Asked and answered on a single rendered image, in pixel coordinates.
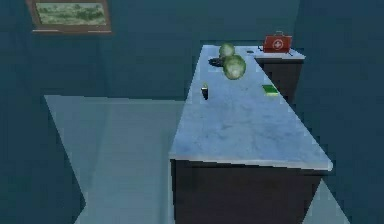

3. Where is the dark counter with marble top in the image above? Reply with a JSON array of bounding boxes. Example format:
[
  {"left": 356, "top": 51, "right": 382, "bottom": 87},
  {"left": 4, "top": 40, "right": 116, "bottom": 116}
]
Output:
[{"left": 168, "top": 44, "right": 334, "bottom": 224}]

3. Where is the large green lettuce head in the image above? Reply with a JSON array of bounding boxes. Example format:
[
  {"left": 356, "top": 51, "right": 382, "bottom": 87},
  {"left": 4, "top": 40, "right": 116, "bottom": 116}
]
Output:
[{"left": 222, "top": 54, "right": 247, "bottom": 81}]

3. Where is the red first aid box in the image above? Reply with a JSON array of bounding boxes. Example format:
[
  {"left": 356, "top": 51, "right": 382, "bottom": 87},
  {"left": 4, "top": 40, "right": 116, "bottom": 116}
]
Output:
[{"left": 262, "top": 30, "right": 293, "bottom": 54}]

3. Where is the small green lettuce head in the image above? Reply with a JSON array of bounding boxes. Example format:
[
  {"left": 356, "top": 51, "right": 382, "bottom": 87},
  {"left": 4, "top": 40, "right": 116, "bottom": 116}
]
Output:
[{"left": 218, "top": 42, "right": 236, "bottom": 59}]

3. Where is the small black cup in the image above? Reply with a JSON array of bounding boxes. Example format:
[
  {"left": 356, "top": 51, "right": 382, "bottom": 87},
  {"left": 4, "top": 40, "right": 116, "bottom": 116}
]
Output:
[{"left": 200, "top": 83, "right": 210, "bottom": 101}]

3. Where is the brown framed landscape picture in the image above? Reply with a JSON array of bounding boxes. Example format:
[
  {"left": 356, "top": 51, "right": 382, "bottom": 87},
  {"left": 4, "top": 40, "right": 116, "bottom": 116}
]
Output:
[{"left": 25, "top": 0, "right": 113, "bottom": 36}]

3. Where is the green sponge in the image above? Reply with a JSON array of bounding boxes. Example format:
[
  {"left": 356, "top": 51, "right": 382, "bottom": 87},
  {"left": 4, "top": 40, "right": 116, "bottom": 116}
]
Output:
[{"left": 261, "top": 84, "right": 280, "bottom": 97}]

